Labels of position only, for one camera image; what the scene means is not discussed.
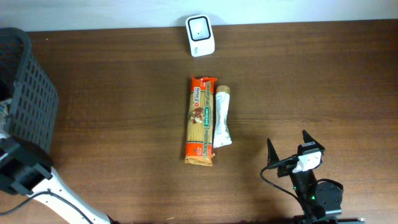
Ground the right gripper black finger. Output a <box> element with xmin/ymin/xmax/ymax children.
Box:
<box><xmin>267</xmin><ymin>138</ymin><xmax>280</xmax><ymax>168</ymax></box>
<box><xmin>302</xmin><ymin>130</ymin><xmax>317</xmax><ymax>146</ymax></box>

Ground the white tube with tan cap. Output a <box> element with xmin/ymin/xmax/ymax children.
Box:
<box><xmin>213</xmin><ymin>85</ymin><xmax>232</xmax><ymax>148</ymax></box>

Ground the orange spaghetti packet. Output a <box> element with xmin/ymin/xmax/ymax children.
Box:
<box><xmin>185</xmin><ymin>77</ymin><xmax>217</xmax><ymax>167</ymax></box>

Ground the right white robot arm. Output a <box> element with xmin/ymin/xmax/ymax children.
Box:
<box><xmin>260</xmin><ymin>130</ymin><xmax>344</xmax><ymax>223</ymax></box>

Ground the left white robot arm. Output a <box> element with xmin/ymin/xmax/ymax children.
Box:
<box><xmin>1</xmin><ymin>134</ymin><xmax>116</xmax><ymax>224</ymax></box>

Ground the white barcode scanner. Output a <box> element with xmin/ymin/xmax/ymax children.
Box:
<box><xmin>185</xmin><ymin>14</ymin><xmax>215</xmax><ymax>57</ymax></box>

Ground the dark grey perforated basket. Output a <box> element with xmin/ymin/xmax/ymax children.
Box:
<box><xmin>1</xmin><ymin>27</ymin><xmax>59</xmax><ymax>153</ymax></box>

